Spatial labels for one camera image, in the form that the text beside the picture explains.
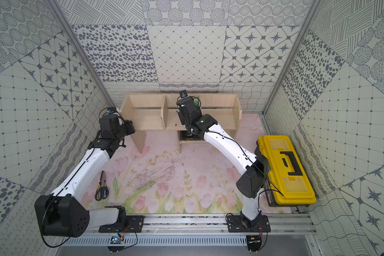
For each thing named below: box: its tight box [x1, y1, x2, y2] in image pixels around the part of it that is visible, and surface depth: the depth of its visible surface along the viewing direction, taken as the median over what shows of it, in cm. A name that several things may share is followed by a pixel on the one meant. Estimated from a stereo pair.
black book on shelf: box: [180, 134, 202, 142], surface depth 92 cm
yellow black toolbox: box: [254, 135, 317, 207], surface depth 76 cm
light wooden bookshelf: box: [121, 93, 243, 154], surface depth 84 cm
